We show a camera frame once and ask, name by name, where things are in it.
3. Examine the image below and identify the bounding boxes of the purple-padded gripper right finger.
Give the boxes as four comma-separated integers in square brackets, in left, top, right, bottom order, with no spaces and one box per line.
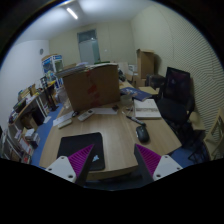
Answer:
[134,144,182,184]

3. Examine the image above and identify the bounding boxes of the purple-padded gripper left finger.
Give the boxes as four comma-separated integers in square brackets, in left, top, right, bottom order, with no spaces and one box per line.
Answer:
[46,144,94,186]

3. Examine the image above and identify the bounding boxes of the black mouse pad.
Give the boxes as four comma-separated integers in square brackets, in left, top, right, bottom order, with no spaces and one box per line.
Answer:
[56,131,106,172]

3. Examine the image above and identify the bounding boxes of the black computer mouse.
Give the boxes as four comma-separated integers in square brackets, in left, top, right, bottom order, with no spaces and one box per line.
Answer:
[136,126,150,143]

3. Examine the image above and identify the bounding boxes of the black marker pen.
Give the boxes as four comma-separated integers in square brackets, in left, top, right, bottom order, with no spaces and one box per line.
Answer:
[126,115,146,126]

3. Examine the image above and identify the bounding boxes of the white keyboard-like device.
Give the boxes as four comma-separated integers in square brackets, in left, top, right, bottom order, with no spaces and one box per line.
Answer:
[53,112,72,128]

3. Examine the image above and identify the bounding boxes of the white book stack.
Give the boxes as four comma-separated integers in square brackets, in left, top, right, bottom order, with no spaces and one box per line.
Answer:
[134,99,161,119]

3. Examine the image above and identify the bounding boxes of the white remote control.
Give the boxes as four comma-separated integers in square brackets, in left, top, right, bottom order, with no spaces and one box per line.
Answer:
[78,110,94,122]

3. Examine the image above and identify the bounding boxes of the wooden shelf with clutter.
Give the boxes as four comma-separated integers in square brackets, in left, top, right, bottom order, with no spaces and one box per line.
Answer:
[0,87,51,164]

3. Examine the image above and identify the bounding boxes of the wooden chair right edge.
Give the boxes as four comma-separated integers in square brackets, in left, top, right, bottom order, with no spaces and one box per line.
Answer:
[204,107,224,160]

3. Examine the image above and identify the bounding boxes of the black office chair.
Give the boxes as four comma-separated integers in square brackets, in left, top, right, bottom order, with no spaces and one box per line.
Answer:
[157,67,195,137]

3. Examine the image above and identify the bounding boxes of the blue book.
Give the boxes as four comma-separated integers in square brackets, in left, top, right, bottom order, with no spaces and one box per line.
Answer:
[120,87,152,102]

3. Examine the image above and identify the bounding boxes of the large cardboard box on table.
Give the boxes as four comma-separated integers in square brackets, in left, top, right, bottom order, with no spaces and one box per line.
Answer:
[61,63,120,111]

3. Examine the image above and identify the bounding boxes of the blue white display cabinet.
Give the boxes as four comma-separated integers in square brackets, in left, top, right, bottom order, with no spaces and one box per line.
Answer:
[42,54,63,89]

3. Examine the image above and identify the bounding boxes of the tall cardboard box background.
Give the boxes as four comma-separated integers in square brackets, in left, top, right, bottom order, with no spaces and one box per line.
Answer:
[136,49,154,79]

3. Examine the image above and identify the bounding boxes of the white door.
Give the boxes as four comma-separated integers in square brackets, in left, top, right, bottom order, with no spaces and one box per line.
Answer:
[79,39,100,65]

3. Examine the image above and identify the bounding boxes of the ceiling light fixture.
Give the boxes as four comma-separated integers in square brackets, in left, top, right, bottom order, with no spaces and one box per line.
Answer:
[66,8,78,20]

